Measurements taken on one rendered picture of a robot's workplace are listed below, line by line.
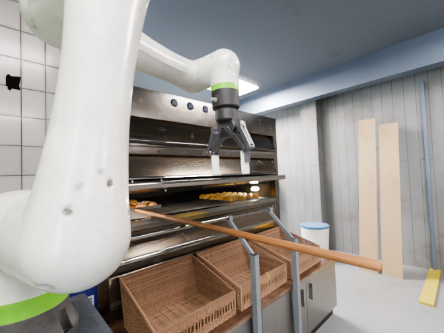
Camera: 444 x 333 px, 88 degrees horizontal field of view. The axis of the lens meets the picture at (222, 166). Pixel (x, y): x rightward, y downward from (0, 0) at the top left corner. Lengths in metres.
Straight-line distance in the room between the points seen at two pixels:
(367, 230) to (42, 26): 4.02
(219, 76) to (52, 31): 0.42
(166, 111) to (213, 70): 1.10
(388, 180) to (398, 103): 1.23
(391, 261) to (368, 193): 0.96
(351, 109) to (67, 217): 4.59
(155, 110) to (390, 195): 3.38
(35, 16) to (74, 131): 0.29
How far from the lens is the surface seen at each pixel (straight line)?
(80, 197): 0.31
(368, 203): 4.09
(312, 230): 4.08
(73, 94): 0.36
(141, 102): 1.76
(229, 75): 0.77
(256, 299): 1.66
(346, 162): 4.62
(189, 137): 1.90
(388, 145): 4.18
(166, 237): 1.82
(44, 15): 0.57
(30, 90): 1.62
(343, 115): 4.72
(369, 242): 4.10
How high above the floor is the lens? 1.46
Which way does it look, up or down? 2 degrees up
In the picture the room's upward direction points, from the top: 2 degrees counter-clockwise
